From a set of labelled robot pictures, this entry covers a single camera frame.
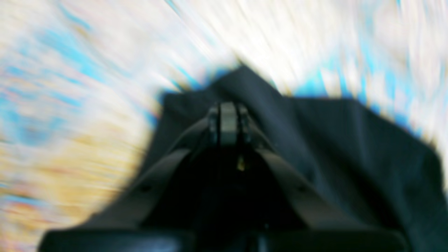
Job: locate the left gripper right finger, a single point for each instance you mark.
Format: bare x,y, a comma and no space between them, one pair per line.
238,129

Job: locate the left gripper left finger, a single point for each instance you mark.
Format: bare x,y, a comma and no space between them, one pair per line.
130,210

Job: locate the black long-sleeve t-shirt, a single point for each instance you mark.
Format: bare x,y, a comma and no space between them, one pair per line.
229,201

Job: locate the patterned tile tablecloth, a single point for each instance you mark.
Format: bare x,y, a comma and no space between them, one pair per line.
82,83

